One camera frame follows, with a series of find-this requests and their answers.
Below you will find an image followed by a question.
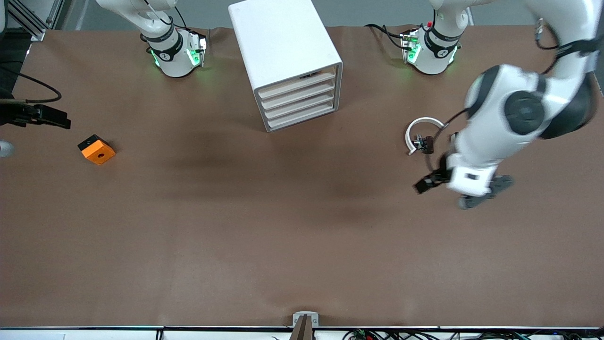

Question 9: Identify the white plastic drawer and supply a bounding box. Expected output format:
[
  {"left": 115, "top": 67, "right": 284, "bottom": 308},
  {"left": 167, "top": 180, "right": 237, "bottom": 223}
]
[
  {"left": 255, "top": 68, "right": 337, "bottom": 99},
  {"left": 260, "top": 80, "right": 337, "bottom": 110},
  {"left": 263, "top": 92, "right": 338, "bottom": 120},
  {"left": 267, "top": 102, "right": 339, "bottom": 131}
]

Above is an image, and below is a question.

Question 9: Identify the orange and black button box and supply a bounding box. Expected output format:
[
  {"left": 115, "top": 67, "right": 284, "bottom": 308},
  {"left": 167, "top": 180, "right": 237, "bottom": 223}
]
[{"left": 78, "top": 135, "right": 117, "bottom": 166}]

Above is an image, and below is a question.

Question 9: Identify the white drawer cabinet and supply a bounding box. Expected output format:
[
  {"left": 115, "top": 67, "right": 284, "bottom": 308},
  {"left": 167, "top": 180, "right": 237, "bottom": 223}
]
[{"left": 228, "top": 0, "right": 344, "bottom": 133}]

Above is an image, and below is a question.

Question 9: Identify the aluminium extrusion bar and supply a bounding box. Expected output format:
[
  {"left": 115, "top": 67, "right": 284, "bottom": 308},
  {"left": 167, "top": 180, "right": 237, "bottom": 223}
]
[{"left": 7, "top": 0, "right": 65, "bottom": 43}]

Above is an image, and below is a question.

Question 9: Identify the black looping cable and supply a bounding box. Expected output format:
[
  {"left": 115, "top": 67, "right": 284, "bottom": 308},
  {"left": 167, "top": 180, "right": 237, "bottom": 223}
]
[{"left": 0, "top": 66, "right": 62, "bottom": 104}]

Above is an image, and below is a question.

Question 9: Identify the white curved plastic ring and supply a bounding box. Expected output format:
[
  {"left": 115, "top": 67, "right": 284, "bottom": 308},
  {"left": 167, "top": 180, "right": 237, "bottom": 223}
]
[{"left": 406, "top": 117, "right": 446, "bottom": 156}]

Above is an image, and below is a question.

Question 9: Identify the tangled cable bundle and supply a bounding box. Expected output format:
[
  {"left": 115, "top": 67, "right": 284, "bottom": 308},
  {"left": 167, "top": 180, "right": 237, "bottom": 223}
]
[{"left": 342, "top": 329, "right": 604, "bottom": 340}]

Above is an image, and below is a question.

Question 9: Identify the black base power cable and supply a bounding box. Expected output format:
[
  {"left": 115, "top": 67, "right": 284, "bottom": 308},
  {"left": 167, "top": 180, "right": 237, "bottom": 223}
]
[{"left": 365, "top": 23, "right": 407, "bottom": 51}]

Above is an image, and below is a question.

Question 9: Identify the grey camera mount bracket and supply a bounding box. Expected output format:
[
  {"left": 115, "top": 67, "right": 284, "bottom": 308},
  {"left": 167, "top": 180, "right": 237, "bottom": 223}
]
[{"left": 290, "top": 311, "right": 320, "bottom": 340}]

